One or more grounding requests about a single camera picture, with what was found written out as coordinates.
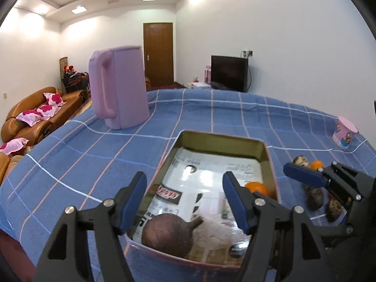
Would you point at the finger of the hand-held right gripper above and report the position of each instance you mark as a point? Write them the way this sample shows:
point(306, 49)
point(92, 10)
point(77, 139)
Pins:
point(302, 174)

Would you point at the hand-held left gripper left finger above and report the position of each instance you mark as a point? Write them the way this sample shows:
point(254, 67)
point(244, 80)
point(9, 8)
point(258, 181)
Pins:
point(132, 202)

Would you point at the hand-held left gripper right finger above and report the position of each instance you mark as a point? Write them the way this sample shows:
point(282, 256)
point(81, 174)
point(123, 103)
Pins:
point(235, 204)

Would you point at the small orange tangerine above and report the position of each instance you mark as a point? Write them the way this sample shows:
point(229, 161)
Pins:
point(258, 188)
point(317, 164)

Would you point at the rectangular metal tin box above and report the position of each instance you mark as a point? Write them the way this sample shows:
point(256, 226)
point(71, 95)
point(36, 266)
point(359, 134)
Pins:
point(205, 141)

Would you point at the printed paper sheet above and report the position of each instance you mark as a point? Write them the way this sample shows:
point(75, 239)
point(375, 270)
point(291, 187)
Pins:
point(214, 164)

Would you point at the brown round mangosteen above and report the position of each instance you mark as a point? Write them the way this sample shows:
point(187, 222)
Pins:
point(167, 235)

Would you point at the pink cartoon mug with lid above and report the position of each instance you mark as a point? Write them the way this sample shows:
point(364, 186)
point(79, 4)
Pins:
point(344, 132)

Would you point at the blue checked tablecloth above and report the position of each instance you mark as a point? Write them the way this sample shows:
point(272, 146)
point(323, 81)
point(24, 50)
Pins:
point(88, 158)

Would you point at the pink electric kettle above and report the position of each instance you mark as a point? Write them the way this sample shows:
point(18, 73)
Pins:
point(123, 88)

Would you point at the long brown leather sofa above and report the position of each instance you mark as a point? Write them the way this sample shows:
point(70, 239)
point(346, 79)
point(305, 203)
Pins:
point(35, 129)

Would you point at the flat white box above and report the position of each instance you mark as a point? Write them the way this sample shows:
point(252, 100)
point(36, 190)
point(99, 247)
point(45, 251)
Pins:
point(201, 85)

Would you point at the pink flowered pillow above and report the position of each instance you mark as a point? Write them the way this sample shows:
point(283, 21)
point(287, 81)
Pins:
point(13, 146)
point(54, 99)
point(28, 118)
point(47, 111)

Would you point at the black television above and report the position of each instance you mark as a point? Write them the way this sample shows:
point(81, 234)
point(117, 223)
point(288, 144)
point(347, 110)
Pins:
point(229, 72)

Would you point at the brown leather armchair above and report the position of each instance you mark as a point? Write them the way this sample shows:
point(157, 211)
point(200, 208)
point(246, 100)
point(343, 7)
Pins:
point(8, 164)

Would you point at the tall pink box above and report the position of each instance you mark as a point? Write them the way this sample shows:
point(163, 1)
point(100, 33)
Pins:
point(208, 74)

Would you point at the dark rack with clutter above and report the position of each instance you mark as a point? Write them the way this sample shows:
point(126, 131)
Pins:
point(76, 80)

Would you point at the brown wooden door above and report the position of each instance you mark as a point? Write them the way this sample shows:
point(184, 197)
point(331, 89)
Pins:
point(158, 53)

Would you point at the brown framed board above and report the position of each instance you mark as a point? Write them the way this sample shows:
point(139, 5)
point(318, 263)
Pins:
point(63, 64)

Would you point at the wall power socket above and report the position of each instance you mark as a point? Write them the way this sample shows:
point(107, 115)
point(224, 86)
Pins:
point(247, 53)

